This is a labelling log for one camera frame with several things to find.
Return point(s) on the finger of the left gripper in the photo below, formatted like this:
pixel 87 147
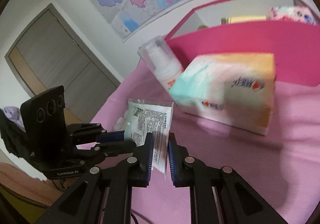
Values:
pixel 107 137
pixel 113 149

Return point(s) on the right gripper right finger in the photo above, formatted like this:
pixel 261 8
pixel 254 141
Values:
pixel 180 175

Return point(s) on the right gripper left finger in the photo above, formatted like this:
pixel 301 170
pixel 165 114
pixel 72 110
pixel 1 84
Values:
pixel 144 155

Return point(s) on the clear green mask packet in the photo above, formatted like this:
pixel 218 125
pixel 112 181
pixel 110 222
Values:
pixel 145 117

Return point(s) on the pink floral tissue pack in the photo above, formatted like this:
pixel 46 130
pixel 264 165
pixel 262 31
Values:
pixel 292 13

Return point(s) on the green frog plush toy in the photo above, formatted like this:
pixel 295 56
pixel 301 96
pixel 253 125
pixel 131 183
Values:
pixel 200 27

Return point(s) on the gold tissue pack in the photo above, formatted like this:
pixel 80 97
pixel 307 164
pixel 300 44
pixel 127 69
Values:
pixel 245 18

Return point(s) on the grey wooden door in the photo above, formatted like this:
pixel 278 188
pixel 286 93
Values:
pixel 48 53

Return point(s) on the white pump bottle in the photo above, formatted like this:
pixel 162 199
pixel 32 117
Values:
pixel 161 61

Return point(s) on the pastel tissue pack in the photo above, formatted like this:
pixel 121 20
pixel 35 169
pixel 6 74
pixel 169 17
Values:
pixel 235 89

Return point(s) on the pink bed sheet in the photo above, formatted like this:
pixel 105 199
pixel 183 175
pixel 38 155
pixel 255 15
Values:
pixel 283 167

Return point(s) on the pink storage box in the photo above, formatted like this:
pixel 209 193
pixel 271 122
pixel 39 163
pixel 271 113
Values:
pixel 295 45

